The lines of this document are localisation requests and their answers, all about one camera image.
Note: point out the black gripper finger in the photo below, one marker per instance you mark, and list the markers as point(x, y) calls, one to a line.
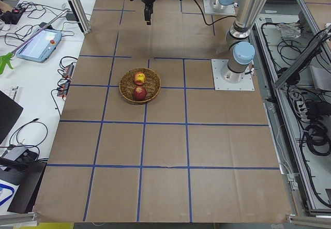
point(148, 11)

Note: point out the red yellow apple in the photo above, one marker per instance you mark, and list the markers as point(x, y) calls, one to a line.
point(139, 78)

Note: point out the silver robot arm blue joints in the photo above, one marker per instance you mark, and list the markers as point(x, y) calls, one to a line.
point(248, 12)

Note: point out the woven wicker basket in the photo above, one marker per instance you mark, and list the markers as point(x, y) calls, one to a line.
point(152, 85)

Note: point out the dark red apple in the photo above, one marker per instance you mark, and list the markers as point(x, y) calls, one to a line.
point(139, 93)

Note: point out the blue teach pendant tablet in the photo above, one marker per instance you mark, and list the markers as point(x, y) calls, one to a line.
point(41, 46)

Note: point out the green tipped reacher stick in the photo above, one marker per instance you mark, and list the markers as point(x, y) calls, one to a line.
point(5, 59)

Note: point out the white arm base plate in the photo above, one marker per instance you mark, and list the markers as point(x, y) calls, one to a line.
point(226, 80)

